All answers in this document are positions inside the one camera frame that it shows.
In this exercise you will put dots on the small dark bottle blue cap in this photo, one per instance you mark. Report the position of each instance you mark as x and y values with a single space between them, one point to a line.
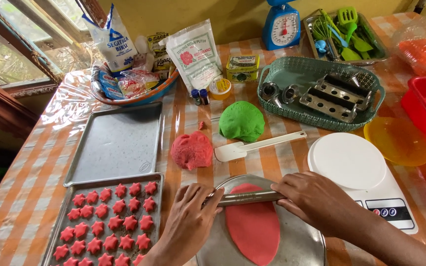
196 97
204 96

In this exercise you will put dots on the small red dough crumb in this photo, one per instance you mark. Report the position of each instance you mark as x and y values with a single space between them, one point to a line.
201 125

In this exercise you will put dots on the person's left hand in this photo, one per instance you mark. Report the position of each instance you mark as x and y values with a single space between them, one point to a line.
190 218

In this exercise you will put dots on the blue bowl of ingredient packets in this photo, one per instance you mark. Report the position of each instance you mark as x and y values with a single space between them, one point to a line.
135 87

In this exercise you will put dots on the wooden window frame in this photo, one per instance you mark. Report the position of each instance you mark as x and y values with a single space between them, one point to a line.
20 44

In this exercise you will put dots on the plastic bag with orange containers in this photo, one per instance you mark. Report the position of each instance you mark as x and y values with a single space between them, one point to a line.
423 48

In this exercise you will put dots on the white and blue flour bag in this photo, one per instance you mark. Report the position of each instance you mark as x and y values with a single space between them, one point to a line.
115 40

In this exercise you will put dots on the empty metal baking tray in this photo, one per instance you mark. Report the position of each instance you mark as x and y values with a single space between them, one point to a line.
117 144

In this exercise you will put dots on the metal perforated cookie mould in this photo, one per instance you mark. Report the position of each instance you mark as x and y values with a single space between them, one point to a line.
331 98

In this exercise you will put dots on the person's right hand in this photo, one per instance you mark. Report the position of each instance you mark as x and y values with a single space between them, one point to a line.
316 203

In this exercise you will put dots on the green dough lump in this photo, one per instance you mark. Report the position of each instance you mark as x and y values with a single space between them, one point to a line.
242 121

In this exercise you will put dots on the flattened red dough sheet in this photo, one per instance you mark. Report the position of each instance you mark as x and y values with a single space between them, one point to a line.
253 231

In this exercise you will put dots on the metal baking tray with cookies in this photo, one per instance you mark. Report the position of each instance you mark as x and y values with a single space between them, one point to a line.
56 225

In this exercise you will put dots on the metal tray of green utensils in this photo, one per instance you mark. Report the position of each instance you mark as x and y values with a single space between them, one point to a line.
346 37

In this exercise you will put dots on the metal funnel nozzle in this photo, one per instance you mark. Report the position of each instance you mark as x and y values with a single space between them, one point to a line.
290 93
269 90

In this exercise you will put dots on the red dough lump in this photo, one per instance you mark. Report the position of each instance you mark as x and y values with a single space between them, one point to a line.
192 150

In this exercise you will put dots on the group of red star cookies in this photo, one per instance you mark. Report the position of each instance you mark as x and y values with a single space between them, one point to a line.
102 227

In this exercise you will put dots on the metal rolling pin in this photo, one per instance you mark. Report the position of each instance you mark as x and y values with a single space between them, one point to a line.
248 197

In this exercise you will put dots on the white plastic spatula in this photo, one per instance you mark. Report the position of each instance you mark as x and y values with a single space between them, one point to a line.
235 150

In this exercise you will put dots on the small yellow jar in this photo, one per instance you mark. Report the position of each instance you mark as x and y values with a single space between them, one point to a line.
220 89

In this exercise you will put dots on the teal woven plastic basket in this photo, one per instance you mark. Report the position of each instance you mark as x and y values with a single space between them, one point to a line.
290 74

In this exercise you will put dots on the blue mechanical kitchen scale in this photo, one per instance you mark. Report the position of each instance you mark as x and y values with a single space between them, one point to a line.
281 27

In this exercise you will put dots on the round metal tray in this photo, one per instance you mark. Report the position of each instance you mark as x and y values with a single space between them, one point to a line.
301 244

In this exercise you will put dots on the green and yellow box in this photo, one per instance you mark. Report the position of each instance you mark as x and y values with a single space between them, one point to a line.
242 68

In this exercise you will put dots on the white rice flour bag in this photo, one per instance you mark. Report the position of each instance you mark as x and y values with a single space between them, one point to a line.
194 55

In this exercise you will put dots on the orange checked tablecloth plastic cover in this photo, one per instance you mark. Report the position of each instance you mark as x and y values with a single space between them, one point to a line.
24 192

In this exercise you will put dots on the white digital kitchen scale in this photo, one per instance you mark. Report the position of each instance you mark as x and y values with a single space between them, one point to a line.
349 162

